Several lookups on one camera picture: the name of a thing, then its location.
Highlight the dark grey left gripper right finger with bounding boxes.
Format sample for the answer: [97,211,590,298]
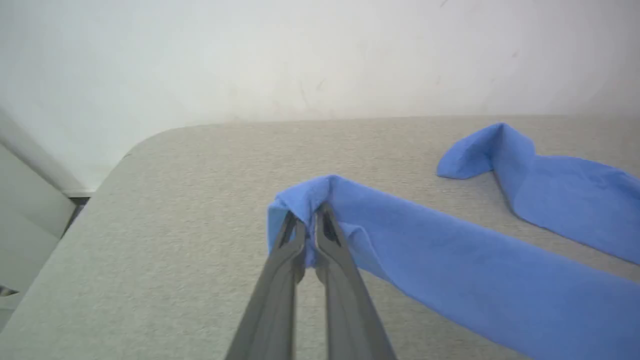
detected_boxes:
[313,204,399,360]

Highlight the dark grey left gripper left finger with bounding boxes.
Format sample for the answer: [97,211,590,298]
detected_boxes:
[225,211,306,360]

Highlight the white shirt with blue sleeves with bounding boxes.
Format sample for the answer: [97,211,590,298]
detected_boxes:
[266,122,640,360]

